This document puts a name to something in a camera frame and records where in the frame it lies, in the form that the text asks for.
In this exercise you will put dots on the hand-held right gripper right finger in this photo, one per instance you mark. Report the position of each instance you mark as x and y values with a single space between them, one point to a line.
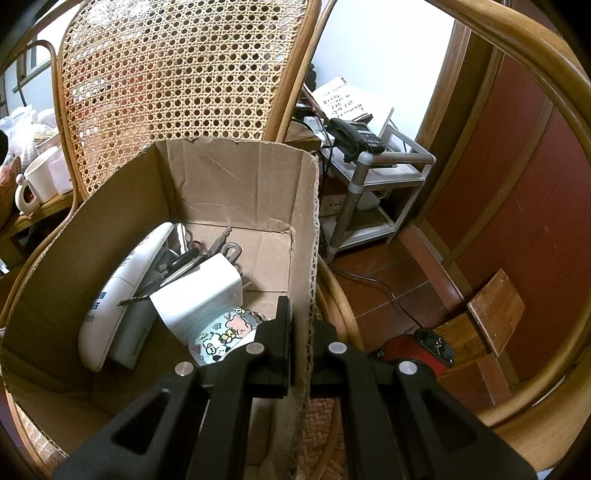
323 364

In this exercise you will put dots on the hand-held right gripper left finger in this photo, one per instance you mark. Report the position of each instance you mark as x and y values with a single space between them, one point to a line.
277 346

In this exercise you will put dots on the cartoon sticker round tin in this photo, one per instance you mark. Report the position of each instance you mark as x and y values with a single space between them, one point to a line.
221 332

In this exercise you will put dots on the white charger adapter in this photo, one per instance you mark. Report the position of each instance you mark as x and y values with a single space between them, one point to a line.
198 295

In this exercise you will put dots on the metal keys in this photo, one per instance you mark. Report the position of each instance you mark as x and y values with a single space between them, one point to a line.
226 249

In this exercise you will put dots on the grey box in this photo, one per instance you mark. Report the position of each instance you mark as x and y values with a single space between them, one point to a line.
134 332

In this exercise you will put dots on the white squeeze tube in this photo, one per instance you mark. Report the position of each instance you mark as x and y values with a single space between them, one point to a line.
120 300

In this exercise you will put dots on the brown cardboard box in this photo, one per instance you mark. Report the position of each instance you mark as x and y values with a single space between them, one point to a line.
231 184

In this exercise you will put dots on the red round appliance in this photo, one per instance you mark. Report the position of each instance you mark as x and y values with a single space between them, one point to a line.
401 348

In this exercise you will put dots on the white printed box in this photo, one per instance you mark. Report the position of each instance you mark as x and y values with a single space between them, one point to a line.
332 203

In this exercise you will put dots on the wooden block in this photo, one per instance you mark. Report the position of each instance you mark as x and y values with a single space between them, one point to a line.
496 309

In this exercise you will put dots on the white metal shelf cart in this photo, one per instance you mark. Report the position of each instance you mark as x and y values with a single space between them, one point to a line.
358 180

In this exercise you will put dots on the black desk telephone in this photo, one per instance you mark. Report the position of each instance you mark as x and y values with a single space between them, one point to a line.
346 131

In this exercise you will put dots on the handwritten paper note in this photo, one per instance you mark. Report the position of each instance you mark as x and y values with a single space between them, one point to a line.
341 99

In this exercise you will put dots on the wooden side table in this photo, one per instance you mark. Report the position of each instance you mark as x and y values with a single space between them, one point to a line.
41 212

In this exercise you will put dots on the white mug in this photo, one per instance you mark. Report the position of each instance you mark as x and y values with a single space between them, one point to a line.
41 180

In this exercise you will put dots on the rattan cane chair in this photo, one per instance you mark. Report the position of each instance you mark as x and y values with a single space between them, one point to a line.
175 69

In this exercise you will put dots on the brown woven basket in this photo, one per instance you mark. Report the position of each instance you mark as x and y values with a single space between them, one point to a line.
7 189

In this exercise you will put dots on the clear plastic bags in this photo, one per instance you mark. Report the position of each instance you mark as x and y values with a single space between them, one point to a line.
27 131

